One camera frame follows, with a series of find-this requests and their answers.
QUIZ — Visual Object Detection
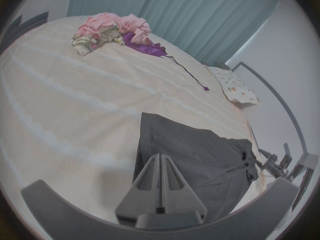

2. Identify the dark chest of drawers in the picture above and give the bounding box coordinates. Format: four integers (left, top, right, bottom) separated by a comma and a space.
5, 12, 49, 38

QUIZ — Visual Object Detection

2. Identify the white printed pillow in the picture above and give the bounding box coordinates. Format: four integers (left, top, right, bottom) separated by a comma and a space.
209, 66, 259, 106

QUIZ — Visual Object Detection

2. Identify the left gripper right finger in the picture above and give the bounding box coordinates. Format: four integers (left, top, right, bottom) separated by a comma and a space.
161, 155, 208, 226

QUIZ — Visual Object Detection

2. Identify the purple satin garment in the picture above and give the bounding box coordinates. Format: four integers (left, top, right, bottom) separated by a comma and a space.
122, 32, 210, 92

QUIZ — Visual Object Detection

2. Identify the blue-green curtain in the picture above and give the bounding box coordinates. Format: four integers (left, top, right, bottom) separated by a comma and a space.
66, 0, 278, 67

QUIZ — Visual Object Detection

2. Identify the black T-shirt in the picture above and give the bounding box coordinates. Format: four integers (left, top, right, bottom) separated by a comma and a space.
132, 112, 260, 222

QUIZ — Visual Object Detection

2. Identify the bed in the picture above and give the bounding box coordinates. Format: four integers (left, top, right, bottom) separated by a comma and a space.
0, 15, 309, 226

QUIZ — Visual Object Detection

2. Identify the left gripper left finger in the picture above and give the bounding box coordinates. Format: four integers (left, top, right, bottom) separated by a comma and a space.
115, 154, 160, 226

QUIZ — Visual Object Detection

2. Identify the pile of clothes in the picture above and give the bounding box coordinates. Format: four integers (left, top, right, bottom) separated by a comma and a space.
69, 12, 152, 57

